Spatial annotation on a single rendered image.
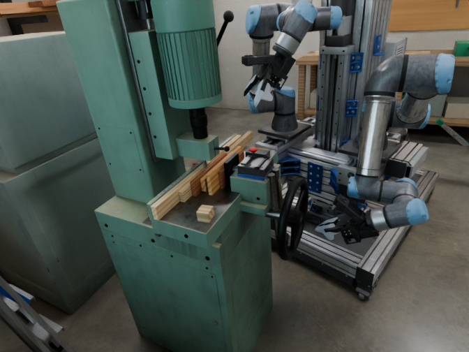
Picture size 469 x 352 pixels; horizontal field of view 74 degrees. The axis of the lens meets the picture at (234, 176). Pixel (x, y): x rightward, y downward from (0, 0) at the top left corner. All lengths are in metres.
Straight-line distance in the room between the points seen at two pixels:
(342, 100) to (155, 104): 0.98
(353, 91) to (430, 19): 2.53
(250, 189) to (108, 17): 0.67
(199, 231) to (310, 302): 1.10
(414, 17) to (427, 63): 3.05
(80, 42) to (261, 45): 0.80
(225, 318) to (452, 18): 3.71
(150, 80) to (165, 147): 0.23
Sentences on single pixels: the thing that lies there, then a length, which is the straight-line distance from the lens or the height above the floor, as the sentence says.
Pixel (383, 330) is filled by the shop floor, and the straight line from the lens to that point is 1.87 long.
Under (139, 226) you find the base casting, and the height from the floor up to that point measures 0.79.
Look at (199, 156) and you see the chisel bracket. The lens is 1.09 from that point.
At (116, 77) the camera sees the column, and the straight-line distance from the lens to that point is 1.10.
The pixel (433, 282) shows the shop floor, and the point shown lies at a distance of 2.18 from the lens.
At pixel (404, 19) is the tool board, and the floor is 1.17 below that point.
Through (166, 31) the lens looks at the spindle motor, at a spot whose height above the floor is 1.42.
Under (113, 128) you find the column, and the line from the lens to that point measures 1.20.
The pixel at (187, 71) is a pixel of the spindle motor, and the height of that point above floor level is 1.31.
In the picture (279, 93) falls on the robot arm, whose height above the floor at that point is 1.03.
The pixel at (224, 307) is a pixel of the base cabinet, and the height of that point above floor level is 0.51.
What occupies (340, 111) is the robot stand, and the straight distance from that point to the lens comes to 1.71.
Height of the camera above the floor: 1.48
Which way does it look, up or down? 29 degrees down
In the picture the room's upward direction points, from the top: 5 degrees counter-clockwise
